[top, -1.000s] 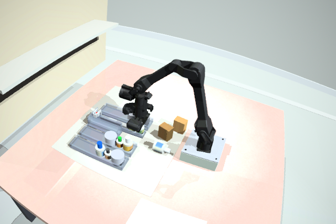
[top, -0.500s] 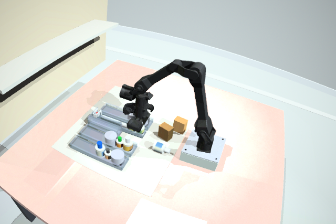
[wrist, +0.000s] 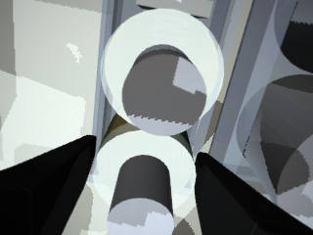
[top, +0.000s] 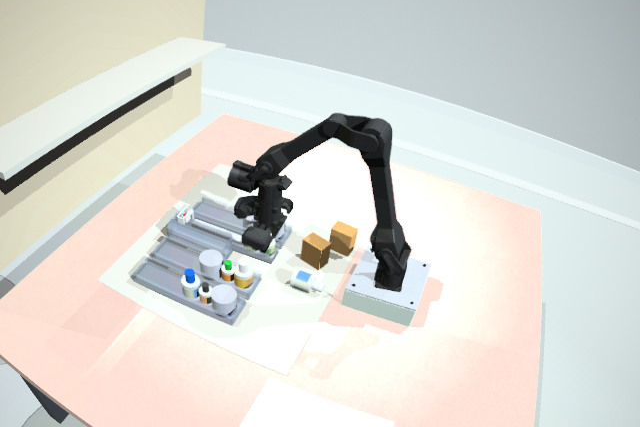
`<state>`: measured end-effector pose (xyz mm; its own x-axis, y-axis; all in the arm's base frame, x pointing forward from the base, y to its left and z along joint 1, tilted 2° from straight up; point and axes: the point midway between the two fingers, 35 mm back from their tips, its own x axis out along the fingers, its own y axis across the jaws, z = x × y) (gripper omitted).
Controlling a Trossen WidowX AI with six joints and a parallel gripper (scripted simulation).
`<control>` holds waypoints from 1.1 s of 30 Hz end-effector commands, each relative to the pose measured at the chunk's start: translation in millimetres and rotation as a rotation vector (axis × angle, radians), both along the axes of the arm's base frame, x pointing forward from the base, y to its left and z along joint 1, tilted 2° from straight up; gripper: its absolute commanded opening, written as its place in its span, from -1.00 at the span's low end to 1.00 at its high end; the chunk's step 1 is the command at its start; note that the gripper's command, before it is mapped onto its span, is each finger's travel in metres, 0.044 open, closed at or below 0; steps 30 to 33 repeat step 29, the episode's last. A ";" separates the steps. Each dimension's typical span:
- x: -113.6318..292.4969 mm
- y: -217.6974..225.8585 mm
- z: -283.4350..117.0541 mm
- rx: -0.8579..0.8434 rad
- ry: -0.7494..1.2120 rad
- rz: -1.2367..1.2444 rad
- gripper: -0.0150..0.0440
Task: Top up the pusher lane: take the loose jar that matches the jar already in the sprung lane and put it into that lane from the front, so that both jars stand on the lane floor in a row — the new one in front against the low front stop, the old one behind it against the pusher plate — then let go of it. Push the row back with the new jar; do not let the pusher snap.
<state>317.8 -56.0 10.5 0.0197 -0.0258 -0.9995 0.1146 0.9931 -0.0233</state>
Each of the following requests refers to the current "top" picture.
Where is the orange-brown block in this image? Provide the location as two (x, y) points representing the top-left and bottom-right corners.
(329, 221), (359, 257)
(300, 233), (332, 270)

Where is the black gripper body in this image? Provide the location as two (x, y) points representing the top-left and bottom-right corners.
(241, 197), (294, 251)

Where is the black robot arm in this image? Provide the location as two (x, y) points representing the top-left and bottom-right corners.
(227, 112), (412, 292)

